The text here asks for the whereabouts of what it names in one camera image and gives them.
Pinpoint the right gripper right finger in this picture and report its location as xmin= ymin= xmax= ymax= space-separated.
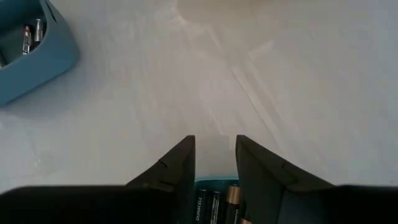
xmin=235 ymin=134 xmax=398 ymax=224

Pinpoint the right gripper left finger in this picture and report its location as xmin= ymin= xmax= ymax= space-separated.
xmin=0 ymin=134 xmax=196 ymax=224

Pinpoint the black copper battery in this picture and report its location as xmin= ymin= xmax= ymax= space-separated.
xmin=208 ymin=190 xmax=222 ymax=224
xmin=195 ymin=188 xmax=208 ymax=224
xmin=224 ymin=184 xmax=242 ymax=224

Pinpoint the mint green plastic bin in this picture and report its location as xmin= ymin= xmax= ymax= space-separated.
xmin=194 ymin=176 xmax=246 ymax=224

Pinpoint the dark teal plastic bin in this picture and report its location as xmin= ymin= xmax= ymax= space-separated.
xmin=0 ymin=0 xmax=81 ymax=106

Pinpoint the silver black-tipped battery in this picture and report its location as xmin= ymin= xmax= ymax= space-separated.
xmin=22 ymin=25 xmax=32 ymax=56
xmin=33 ymin=18 xmax=43 ymax=47

